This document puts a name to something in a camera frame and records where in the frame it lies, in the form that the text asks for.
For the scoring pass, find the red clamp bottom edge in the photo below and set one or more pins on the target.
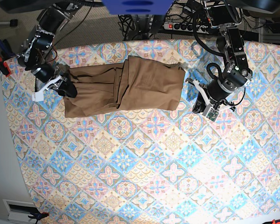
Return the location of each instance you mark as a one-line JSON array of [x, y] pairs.
[[274, 222]]

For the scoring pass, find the brown t-shirt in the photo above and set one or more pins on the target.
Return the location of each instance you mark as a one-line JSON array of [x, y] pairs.
[[135, 84]]

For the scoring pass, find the red black clamp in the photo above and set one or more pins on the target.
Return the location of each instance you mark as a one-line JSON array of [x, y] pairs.
[[4, 68]]

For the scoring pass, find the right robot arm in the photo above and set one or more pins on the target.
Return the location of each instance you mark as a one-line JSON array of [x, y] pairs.
[[36, 48]]

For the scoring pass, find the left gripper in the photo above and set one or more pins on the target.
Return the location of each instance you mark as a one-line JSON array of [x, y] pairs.
[[211, 99]]

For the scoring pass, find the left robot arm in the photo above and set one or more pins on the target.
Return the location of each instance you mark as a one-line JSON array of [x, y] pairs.
[[236, 75]]

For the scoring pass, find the white floor vent box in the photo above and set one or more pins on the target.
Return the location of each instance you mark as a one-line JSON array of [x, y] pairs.
[[18, 211]]

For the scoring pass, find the black floor block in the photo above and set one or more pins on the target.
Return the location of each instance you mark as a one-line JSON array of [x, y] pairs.
[[13, 23]]

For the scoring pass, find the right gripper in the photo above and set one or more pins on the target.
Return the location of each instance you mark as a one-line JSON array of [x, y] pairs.
[[51, 79]]

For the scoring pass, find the orange black spring clamp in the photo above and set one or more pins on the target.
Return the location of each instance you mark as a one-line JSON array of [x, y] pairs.
[[38, 216]]

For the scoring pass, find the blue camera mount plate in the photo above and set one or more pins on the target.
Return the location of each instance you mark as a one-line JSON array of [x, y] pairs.
[[139, 7]]

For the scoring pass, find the black power strip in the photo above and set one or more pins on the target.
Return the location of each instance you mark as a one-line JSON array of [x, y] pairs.
[[186, 27]]

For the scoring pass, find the patterned tablecloth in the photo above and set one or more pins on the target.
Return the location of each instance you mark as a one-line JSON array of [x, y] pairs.
[[151, 166]]

